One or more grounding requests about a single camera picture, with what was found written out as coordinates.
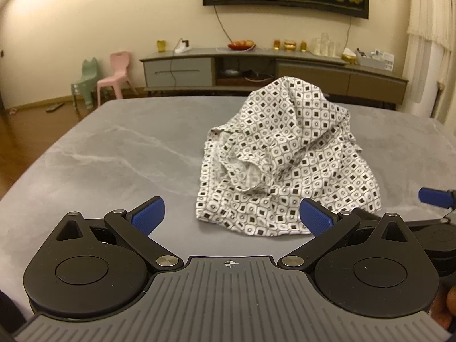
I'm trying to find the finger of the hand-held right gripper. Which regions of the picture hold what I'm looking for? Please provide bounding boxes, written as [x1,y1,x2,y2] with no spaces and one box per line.
[418,187,456,209]

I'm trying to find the clear glass cups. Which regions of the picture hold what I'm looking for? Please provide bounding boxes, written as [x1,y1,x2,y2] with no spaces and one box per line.
[312,33,339,57]

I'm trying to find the pink plastic chair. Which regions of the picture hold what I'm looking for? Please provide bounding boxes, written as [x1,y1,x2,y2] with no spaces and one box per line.
[97,51,138,107]

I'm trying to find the white curtain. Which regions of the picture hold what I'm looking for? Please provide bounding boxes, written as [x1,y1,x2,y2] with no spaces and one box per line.
[402,0,456,125]

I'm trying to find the white black-patterned garment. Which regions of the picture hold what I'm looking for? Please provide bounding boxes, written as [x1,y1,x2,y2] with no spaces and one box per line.
[195,76,382,237]

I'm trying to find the grey box of small items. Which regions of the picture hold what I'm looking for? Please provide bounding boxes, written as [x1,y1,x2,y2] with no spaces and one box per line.
[355,48,395,71]

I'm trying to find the grey television cabinet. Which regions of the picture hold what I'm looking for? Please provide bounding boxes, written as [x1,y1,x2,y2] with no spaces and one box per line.
[140,47,409,110]

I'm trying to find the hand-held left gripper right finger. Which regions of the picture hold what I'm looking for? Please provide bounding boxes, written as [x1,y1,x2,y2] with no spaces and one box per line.
[277,198,414,270]

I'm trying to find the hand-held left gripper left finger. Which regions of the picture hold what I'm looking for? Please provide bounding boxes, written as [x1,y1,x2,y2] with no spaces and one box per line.
[47,197,184,270]

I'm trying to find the green plastic chair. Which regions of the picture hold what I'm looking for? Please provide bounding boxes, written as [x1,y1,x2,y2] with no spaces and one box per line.
[70,59,99,110]

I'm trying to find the red fruit plate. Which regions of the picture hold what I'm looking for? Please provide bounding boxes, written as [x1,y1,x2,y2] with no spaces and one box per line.
[227,40,256,51]

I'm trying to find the person's right hand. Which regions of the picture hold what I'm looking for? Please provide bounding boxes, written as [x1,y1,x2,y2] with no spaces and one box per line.
[433,287,456,330]

